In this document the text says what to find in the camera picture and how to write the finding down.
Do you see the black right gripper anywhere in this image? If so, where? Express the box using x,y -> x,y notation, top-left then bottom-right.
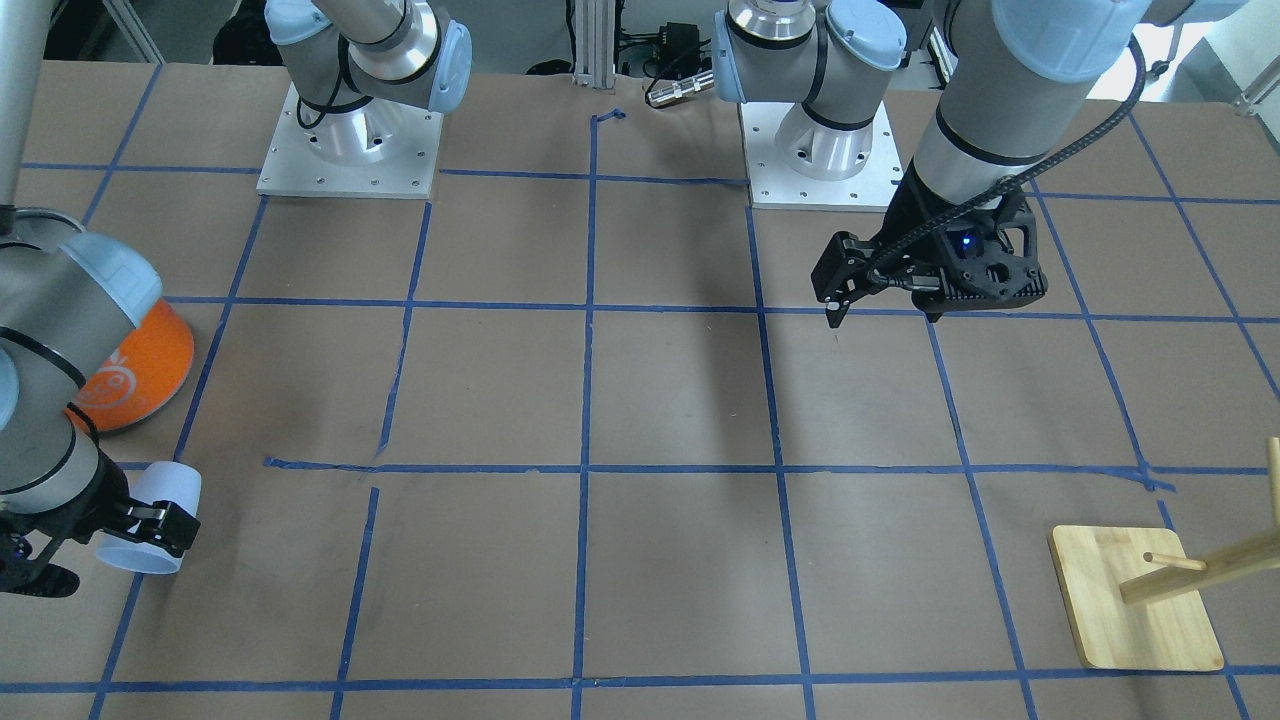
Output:
1,455 -> 201,600

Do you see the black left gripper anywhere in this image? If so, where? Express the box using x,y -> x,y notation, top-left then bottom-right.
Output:
812,190 -> 1048,329

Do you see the light blue plastic cup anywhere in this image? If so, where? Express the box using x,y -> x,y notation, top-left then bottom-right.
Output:
95,461 -> 202,575

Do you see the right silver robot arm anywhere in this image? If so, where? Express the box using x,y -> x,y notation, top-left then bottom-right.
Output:
1,1 -> 474,598

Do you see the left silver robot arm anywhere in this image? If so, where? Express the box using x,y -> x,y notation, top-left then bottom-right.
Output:
710,1 -> 1240,328

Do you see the wooden cup rack stand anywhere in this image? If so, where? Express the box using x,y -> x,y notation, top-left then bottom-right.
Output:
1048,437 -> 1280,671

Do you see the orange soda can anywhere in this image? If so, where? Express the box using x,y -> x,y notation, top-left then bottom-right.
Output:
74,299 -> 195,436

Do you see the silver metal connector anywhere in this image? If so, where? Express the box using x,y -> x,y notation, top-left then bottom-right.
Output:
645,70 -> 716,109

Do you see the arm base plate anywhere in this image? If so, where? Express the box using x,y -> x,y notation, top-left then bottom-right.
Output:
256,86 -> 445,200
740,102 -> 906,213

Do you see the aluminium frame post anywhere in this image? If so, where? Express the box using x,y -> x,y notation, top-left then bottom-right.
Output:
570,0 -> 618,94

